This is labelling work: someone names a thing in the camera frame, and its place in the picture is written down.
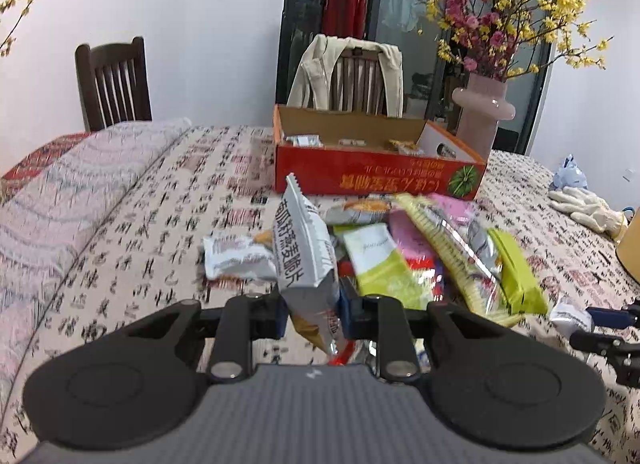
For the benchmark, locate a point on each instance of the folded pink patterned cloth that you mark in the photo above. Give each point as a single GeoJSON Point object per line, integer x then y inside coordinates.
{"type": "Point", "coordinates": [75, 204]}

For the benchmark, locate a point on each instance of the beige jacket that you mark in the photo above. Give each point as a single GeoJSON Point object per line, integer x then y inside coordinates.
{"type": "Point", "coordinates": [312, 74]}

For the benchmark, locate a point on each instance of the silver yellow-edged snack packet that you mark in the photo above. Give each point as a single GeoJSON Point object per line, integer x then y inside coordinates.
{"type": "Point", "coordinates": [450, 244]}

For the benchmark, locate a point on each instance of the light blue plastic bag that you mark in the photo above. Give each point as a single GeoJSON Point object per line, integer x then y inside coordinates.
{"type": "Point", "coordinates": [570, 175]}

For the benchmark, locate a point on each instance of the green and white snack packet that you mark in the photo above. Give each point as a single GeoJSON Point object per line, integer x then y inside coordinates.
{"type": "Point", "coordinates": [380, 259]}

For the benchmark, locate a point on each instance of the small white snack packet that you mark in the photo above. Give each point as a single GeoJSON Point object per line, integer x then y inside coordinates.
{"type": "Point", "coordinates": [567, 316]}

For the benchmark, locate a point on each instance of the white snack packet orange print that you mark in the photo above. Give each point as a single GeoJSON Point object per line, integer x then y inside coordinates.
{"type": "Point", "coordinates": [235, 254]}

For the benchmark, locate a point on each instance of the white cotton glove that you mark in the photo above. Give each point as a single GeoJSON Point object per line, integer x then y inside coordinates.
{"type": "Point", "coordinates": [582, 206]}

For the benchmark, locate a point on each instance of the dark framed glass door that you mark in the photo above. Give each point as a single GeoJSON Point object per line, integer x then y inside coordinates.
{"type": "Point", "coordinates": [400, 19]}

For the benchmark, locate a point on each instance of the pink and yellow flower branches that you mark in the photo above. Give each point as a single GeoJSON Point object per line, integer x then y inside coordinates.
{"type": "Point", "coordinates": [480, 24]}

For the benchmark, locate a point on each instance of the orange cardboard box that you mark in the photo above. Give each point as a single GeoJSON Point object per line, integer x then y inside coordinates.
{"type": "Point", "coordinates": [375, 171]}

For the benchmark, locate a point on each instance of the grey white snack packet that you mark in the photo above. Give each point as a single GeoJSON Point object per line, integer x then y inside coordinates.
{"type": "Point", "coordinates": [305, 254]}

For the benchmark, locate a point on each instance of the white carton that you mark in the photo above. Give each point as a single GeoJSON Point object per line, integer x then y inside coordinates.
{"type": "Point", "coordinates": [442, 144]}

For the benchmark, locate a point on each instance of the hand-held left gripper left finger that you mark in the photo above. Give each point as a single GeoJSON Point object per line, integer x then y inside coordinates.
{"type": "Point", "coordinates": [270, 316]}

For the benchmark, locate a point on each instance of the wooden chair with jacket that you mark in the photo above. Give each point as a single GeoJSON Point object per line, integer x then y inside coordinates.
{"type": "Point", "coordinates": [355, 79]}

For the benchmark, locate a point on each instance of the small vase with dried flowers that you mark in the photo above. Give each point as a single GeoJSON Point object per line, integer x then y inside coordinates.
{"type": "Point", "coordinates": [6, 4]}

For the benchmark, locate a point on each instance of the small orange wrapped snack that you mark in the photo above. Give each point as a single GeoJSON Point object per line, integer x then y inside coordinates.
{"type": "Point", "coordinates": [405, 146]}

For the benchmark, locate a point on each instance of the orange and white snack packet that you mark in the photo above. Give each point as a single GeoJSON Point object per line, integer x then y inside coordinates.
{"type": "Point", "coordinates": [357, 211]}

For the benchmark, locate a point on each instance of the dark wooden chair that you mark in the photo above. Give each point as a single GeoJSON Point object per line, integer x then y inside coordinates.
{"type": "Point", "coordinates": [112, 89]}

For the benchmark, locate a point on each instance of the lime green snack packet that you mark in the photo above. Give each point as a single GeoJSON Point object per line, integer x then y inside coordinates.
{"type": "Point", "coordinates": [520, 269]}

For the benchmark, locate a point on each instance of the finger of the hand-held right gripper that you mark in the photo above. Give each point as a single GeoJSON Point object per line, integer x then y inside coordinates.
{"type": "Point", "coordinates": [602, 316]}
{"type": "Point", "coordinates": [595, 342]}

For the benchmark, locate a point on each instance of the pink snack packet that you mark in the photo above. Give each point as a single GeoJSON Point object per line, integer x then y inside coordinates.
{"type": "Point", "coordinates": [407, 234]}

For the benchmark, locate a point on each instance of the pink ceramic vase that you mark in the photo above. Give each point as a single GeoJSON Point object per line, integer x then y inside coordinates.
{"type": "Point", "coordinates": [480, 114]}

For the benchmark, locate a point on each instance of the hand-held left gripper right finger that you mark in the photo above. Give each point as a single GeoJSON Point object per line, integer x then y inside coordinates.
{"type": "Point", "coordinates": [350, 315]}

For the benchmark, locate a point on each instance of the small white wrapped snack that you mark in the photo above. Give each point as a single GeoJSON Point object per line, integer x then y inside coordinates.
{"type": "Point", "coordinates": [302, 140]}
{"type": "Point", "coordinates": [354, 142]}

